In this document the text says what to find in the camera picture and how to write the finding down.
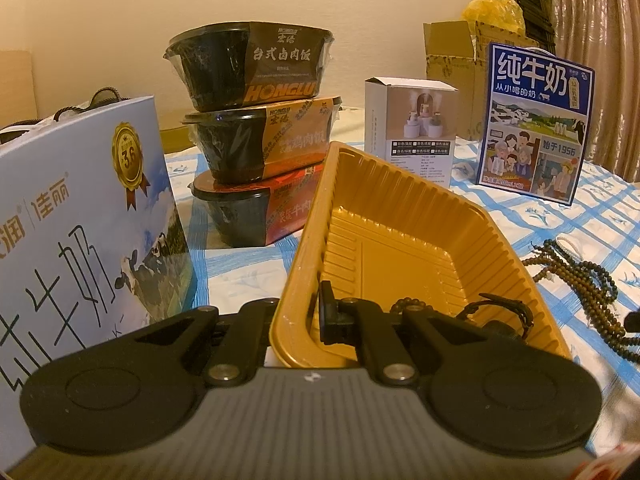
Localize red instant rice bowl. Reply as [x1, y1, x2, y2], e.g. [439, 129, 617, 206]
[187, 162, 327, 249]

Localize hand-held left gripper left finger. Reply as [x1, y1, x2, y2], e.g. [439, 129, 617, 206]
[55, 299, 279, 387]

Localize dark bead necklace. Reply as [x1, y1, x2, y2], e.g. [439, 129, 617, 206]
[530, 237, 640, 358]

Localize white pearl bracelet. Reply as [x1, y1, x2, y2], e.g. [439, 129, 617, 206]
[554, 236, 585, 264]

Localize orange label instant rice bowl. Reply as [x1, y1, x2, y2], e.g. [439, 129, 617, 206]
[182, 94, 344, 185]

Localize black instant rice bowl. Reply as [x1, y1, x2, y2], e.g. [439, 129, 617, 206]
[165, 21, 335, 112]

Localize yellow plastic tray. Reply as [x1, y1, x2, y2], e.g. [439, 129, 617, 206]
[269, 141, 574, 369]

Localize open cardboard box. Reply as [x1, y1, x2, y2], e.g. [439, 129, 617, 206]
[423, 20, 527, 142]

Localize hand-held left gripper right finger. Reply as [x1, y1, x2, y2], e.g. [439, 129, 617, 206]
[318, 282, 569, 387]

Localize black braided cord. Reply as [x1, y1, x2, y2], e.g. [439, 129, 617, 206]
[0, 87, 124, 131]

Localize brown wooden bead necklace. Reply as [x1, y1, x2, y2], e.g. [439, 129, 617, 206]
[522, 255, 627, 343]

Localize yellow plastic bag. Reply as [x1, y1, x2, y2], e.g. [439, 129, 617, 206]
[461, 0, 525, 29]

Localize black bracelet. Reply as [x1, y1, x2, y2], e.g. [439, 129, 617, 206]
[457, 294, 535, 335]

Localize beige curtain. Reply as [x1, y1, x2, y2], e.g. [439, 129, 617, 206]
[542, 0, 640, 184]

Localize light blue milk gift box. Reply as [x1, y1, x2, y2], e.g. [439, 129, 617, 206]
[0, 95, 197, 443]

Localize blue illustrated milk carton box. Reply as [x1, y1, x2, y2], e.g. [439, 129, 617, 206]
[474, 41, 596, 206]

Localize small white product box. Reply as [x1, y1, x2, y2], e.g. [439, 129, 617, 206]
[364, 76, 460, 190]

